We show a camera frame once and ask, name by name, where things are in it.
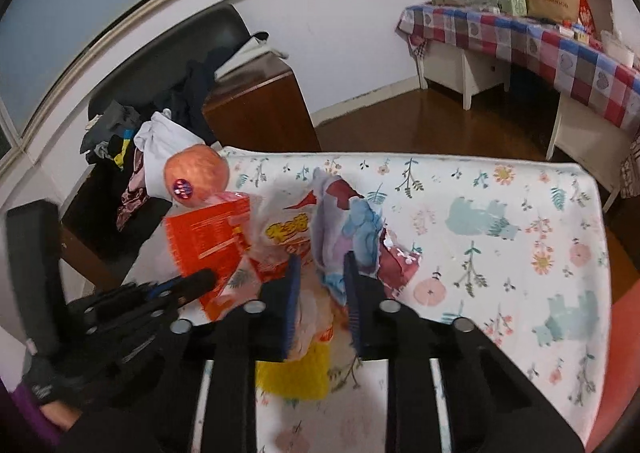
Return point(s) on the orange snack wrapper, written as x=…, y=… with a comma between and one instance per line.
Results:
x=210, y=248

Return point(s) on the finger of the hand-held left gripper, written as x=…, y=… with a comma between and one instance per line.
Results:
x=192, y=283

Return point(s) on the white garment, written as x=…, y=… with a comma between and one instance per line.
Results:
x=165, y=143

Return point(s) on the grey garment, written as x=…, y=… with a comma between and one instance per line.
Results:
x=112, y=125

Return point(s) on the wooden side table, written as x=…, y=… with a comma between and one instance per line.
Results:
x=260, y=108

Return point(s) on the yellow foam fruit net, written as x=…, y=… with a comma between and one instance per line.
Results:
x=295, y=378

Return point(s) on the dark garment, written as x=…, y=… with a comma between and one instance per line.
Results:
x=200, y=83

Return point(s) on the red packet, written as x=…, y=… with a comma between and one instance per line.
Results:
x=587, y=15

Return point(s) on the yellow label snack packet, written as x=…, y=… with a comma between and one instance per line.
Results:
x=290, y=233

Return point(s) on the pink patterned cloth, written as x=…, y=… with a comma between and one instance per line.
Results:
x=132, y=198

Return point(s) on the blue white crumpled wrapper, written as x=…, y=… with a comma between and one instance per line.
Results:
x=345, y=228

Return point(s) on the blue yellow cloth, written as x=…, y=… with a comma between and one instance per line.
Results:
x=120, y=148

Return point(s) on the crumpled red patterned paper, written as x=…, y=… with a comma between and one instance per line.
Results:
x=400, y=260

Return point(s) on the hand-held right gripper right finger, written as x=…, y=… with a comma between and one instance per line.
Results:
x=352, y=293

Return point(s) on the red apple with sticker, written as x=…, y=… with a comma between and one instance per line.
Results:
x=197, y=173

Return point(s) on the floral tablecloth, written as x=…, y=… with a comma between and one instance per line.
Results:
x=500, y=243

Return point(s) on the pink plastic bin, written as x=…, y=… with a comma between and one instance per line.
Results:
x=617, y=383

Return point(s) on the black leather sofa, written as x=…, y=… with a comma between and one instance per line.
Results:
x=165, y=63

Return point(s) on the red patterned clothing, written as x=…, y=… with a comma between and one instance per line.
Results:
x=631, y=165

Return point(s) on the clear plastic wrapper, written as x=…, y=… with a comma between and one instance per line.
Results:
x=315, y=318

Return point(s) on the person's left forearm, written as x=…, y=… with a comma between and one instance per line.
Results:
x=25, y=413

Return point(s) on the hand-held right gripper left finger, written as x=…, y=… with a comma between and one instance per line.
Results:
x=292, y=293

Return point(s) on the person's left hand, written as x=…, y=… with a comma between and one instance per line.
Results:
x=60, y=415

